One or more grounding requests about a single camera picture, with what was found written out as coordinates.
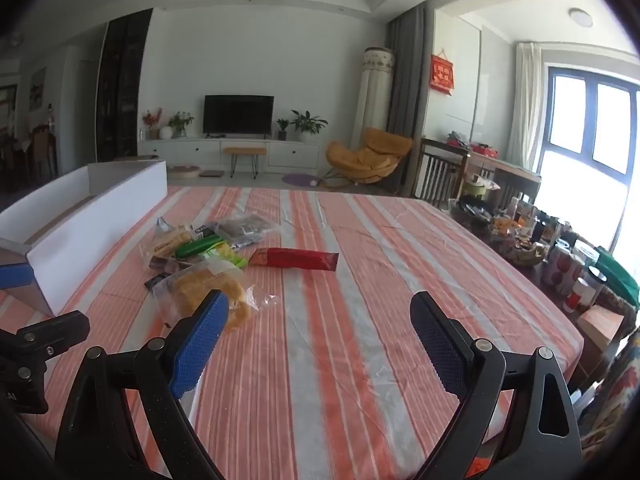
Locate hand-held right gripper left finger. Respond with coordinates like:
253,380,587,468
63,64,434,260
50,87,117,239
54,290,231,480

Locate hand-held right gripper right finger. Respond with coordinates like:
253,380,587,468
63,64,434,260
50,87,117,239
410,290,586,480

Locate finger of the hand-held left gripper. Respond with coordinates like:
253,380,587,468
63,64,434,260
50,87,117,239
0,310,92,361
0,264,35,291

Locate clear bag of yellow cakes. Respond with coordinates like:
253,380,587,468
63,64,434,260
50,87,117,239
152,259,279,333

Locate white cardboard box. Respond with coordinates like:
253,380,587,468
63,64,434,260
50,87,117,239
0,159,168,317

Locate clear bag of brown slices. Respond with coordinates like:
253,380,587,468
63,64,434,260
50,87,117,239
207,212,281,249

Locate basket of snacks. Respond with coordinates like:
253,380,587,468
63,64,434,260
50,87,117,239
487,214,549,267

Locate striped orange tablecloth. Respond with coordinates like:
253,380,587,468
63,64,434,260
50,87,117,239
0,185,586,480

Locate yellow green snack packet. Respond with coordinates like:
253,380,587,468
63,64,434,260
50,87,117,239
200,242,249,269

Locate green sausage packet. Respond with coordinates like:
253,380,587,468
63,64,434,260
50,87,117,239
175,235,222,260

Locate clear bag of pale pastry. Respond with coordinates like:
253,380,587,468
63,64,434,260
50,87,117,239
141,226,194,262

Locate red snack bar packet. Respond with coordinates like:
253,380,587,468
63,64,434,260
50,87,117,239
248,247,340,272

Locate red white can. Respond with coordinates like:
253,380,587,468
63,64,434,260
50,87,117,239
544,242,572,287
562,255,588,298

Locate light wooden box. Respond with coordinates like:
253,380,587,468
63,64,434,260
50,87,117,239
576,305,626,357

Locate green pot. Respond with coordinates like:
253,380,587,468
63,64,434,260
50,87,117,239
460,175,501,202

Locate dark wooden slatted chair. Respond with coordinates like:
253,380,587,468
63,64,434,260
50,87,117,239
414,137,472,207

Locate floral cushion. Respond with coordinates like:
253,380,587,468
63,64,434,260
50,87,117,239
579,330,640,463

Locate green bag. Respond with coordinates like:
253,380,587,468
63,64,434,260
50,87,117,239
592,246,640,312

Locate wooden desk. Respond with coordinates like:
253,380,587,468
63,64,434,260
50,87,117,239
469,151,544,198

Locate wooden stool with metal legs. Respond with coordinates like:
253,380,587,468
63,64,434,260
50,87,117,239
223,147,268,180

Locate yellow rocking chair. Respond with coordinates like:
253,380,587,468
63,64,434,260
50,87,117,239
320,127,414,187

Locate red flowers in vase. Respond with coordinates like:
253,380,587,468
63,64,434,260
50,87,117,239
142,108,164,140

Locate dark display cabinet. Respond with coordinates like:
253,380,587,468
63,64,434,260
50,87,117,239
96,8,153,162

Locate white television cabinet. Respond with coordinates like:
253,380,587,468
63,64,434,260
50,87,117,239
137,137,321,171

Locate green plant in glass vase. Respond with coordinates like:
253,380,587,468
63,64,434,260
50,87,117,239
167,111,195,139

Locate black television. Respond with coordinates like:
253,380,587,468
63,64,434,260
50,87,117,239
203,95,275,137

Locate large potted green plant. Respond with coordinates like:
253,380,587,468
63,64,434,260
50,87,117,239
290,110,329,142

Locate white curtain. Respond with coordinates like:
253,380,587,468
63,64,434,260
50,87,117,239
506,42,544,171

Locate covered standing air conditioner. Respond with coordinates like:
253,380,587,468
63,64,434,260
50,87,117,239
350,47,396,151

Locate grey curtain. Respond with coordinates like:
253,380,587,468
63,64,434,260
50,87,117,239
385,2,434,197

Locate dark framed window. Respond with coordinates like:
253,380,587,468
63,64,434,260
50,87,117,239
534,64,640,261

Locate framed wall picture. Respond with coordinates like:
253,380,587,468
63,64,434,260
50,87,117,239
28,66,47,111

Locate red wall hanging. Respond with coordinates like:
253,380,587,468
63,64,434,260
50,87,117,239
431,50,455,97

